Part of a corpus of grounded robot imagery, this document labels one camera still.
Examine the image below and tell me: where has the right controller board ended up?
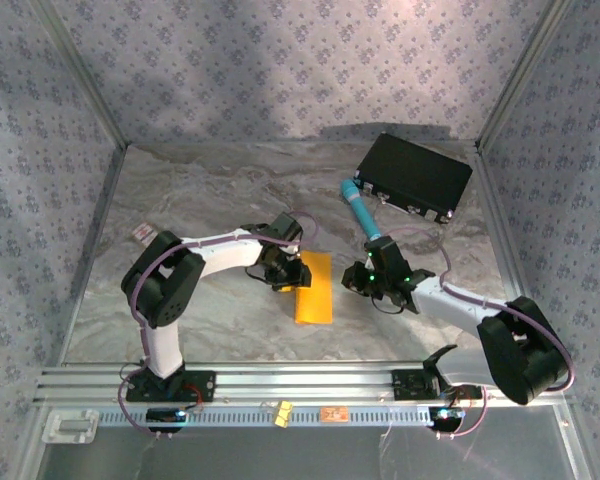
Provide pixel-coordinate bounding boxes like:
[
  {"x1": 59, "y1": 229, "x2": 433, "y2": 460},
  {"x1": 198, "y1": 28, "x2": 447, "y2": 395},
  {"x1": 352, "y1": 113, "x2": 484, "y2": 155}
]
[{"x1": 428, "y1": 406, "x2": 465, "y2": 425}]

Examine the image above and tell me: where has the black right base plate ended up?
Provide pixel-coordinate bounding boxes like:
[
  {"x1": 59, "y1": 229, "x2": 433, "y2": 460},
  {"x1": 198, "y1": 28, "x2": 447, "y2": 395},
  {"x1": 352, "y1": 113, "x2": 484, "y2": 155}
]
[{"x1": 392, "y1": 368, "x2": 484, "y2": 401}]

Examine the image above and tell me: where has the controller board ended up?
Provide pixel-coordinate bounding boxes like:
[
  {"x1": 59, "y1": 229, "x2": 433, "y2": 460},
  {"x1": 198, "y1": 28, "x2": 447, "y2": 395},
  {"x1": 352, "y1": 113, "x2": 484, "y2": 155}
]
[
  {"x1": 428, "y1": 406, "x2": 465, "y2": 425},
  {"x1": 146, "y1": 407, "x2": 189, "y2": 425}
]

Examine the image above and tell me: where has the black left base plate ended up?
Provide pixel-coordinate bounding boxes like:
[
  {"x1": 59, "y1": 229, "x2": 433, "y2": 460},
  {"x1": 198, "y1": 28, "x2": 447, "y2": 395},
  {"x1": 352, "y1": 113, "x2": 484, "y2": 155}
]
[{"x1": 126, "y1": 369, "x2": 217, "y2": 404}]

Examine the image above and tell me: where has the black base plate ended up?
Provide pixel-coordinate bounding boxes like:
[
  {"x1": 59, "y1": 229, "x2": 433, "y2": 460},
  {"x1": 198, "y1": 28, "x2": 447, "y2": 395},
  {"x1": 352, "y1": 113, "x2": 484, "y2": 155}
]
[
  {"x1": 126, "y1": 369, "x2": 217, "y2": 404},
  {"x1": 392, "y1": 368, "x2": 484, "y2": 401}
]

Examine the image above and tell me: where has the left controller board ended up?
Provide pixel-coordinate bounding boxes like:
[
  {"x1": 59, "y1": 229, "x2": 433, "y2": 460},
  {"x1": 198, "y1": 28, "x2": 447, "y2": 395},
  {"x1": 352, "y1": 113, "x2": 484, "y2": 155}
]
[{"x1": 146, "y1": 407, "x2": 189, "y2": 425}]

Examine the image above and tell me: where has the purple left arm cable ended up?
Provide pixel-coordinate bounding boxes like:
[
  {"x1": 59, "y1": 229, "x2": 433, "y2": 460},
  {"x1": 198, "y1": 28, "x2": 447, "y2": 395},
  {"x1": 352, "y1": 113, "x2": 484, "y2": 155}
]
[{"x1": 117, "y1": 209, "x2": 321, "y2": 441}]

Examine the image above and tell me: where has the aluminium table edge profile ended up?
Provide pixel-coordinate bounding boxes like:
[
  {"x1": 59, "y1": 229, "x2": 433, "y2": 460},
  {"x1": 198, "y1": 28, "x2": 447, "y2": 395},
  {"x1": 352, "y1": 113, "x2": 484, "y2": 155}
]
[
  {"x1": 54, "y1": 143, "x2": 129, "y2": 367},
  {"x1": 473, "y1": 142, "x2": 531, "y2": 301}
]

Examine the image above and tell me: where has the aluminium frame post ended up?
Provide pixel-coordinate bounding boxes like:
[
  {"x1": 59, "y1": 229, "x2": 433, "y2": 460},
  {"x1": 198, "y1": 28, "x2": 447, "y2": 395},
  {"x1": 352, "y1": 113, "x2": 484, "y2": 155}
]
[
  {"x1": 29, "y1": 0, "x2": 130, "y2": 149},
  {"x1": 474, "y1": 0, "x2": 576, "y2": 151}
]

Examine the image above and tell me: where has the aluminium mounting rail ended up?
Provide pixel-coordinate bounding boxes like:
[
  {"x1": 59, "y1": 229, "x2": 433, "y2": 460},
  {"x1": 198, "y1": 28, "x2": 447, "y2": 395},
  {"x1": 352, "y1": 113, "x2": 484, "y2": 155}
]
[{"x1": 34, "y1": 363, "x2": 574, "y2": 405}]

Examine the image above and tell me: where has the black hard case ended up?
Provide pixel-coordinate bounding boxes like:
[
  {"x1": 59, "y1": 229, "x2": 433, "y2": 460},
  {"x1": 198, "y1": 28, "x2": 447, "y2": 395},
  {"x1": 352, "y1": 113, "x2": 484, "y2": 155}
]
[{"x1": 353, "y1": 132, "x2": 474, "y2": 225}]

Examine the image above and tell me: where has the grey metal bracket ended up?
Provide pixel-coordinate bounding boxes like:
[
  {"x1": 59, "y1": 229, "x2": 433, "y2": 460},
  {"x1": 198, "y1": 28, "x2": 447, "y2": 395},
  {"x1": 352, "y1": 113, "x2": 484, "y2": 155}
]
[{"x1": 42, "y1": 408, "x2": 101, "y2": 445}]

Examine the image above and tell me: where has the grey slotted cable duct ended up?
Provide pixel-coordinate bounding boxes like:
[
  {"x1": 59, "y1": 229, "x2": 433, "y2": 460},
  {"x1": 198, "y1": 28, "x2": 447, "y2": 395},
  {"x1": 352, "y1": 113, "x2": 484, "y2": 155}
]
[{"x1": 97, "y1": 403, "x2": 434, "y2": 429}]

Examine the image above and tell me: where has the orange paper sheet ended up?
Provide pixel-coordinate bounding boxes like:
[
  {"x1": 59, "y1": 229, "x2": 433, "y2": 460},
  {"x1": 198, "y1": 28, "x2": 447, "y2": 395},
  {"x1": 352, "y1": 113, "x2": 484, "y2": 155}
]
[{"x1": 293, "y1": 249, "x2": 334, "y2": 326}]

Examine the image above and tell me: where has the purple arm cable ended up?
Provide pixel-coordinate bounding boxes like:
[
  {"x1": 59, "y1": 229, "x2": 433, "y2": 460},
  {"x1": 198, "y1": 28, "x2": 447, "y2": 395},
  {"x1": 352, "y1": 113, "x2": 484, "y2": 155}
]
[
  {"x1": 117, "y1": 209, "x2": 321, "y2": 441},
  {"x1": 367, "y1": 227, "x2": 577, "y2": 441}
]

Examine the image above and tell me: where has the teal marker pen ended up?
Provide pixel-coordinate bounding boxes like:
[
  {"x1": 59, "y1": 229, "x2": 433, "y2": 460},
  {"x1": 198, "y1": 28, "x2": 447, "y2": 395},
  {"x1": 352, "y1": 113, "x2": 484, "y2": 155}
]
[{"x1": 340, "y1": 178, "x2": 382, "y2": 242}]

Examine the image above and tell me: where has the yellow binder clip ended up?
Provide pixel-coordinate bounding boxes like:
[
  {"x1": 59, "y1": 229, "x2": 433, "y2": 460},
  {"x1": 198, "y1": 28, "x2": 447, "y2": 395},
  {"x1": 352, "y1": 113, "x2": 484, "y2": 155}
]
[{"x1": 272, "y1": 399, "x2": 294, "y2": 429}]

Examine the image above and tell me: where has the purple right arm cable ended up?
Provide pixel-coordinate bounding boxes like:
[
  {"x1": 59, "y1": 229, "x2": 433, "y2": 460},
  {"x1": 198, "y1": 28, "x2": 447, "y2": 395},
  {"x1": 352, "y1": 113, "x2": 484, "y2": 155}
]
[{"x1": 367, "y1": 227, "x2": 577, "y2": 441}]

